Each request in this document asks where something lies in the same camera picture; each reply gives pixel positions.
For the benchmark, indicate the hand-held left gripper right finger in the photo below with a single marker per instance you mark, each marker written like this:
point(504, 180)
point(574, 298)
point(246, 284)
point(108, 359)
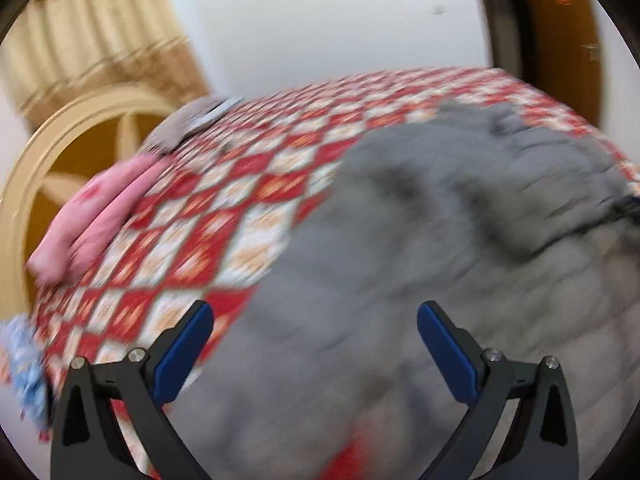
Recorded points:
point(445, 355)

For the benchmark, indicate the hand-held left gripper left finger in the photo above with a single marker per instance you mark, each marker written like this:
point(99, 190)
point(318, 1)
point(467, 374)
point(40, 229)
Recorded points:
point(182, 355)

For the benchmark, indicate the grey puffer jacket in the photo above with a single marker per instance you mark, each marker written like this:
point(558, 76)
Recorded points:
point(400, 260)

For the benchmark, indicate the red checkered bear bedspread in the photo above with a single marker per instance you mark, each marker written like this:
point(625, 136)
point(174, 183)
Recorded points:
point(210, 220)

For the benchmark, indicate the blue patterned cloth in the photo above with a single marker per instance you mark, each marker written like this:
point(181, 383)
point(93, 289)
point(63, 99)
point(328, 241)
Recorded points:
point(22, 370)

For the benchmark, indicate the folded pink cloth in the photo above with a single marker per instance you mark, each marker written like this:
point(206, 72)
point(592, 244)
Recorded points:
point(100, 215)

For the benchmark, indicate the grey striped pillow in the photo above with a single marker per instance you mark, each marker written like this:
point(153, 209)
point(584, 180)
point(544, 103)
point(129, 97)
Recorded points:
point(185, 122)

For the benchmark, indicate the cream wooden headboard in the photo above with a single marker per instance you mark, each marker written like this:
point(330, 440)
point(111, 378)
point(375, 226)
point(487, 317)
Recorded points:
point(75, 125)

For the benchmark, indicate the brown wooden door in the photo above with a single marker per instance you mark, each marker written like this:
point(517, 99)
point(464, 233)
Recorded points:
point(560, 50)

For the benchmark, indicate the beige patterned curtain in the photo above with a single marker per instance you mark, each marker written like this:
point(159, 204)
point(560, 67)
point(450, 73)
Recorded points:
point(95, 40)

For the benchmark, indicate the dark wooden door frame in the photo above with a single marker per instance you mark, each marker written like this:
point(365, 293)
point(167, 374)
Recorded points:
point(500, 20)

